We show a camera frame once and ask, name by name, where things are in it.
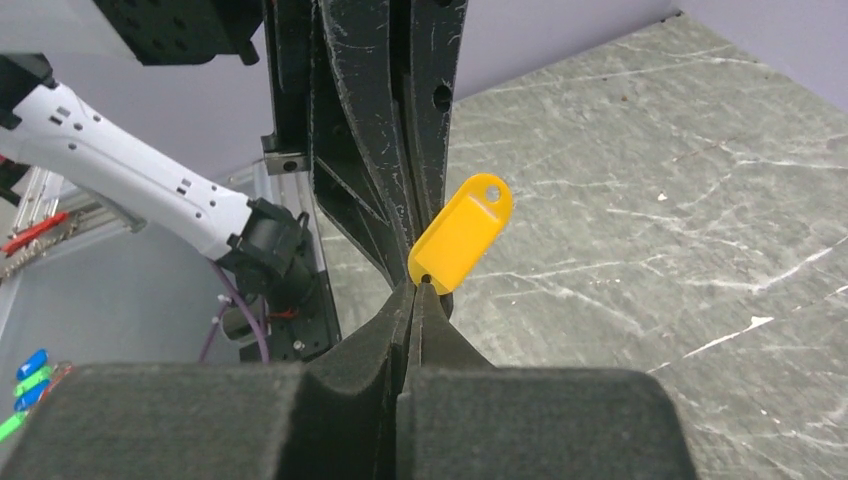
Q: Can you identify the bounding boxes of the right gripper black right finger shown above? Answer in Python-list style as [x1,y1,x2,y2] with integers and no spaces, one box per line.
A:
[396,284,697,479]

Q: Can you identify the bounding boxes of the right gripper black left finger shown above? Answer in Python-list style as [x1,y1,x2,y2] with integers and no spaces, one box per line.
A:
[1,282,414,479]

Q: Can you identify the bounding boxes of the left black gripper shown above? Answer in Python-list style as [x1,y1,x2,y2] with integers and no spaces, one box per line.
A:
[261,0,467,285]

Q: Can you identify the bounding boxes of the yellow key tag with keyring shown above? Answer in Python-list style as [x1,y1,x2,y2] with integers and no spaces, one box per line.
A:
[407,173,514,295]

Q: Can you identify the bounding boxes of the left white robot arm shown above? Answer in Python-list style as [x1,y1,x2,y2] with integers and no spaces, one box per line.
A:
[1,1,467,305]

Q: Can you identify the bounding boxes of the blue green clips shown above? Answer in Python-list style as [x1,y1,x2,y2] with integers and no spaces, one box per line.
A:
[1,349,54,442]

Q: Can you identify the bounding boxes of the aluminium frame rail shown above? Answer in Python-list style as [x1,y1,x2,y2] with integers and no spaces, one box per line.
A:
[1,160,146,280]

